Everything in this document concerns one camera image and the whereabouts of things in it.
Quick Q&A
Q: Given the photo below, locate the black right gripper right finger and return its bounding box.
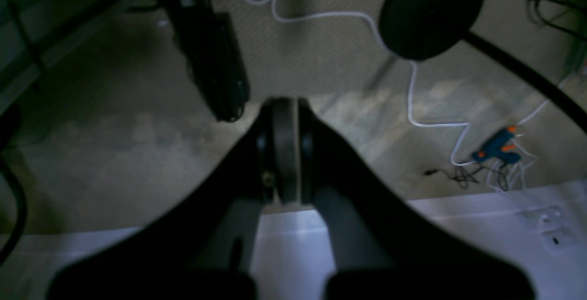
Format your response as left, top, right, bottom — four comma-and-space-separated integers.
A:
298, 99, 536, 300

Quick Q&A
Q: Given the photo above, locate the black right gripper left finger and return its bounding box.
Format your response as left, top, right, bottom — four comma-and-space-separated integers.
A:
46, 100, 276, 300

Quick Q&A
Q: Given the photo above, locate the blue orange glue gun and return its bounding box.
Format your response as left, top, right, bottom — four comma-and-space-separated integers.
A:
471, 126, 521, 165

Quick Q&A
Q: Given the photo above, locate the black round stand base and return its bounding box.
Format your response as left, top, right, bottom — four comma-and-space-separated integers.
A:
379, 0, 484, 61

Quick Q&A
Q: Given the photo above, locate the white cable on floor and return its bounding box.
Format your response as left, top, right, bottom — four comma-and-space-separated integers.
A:
202, 0, 579, 191

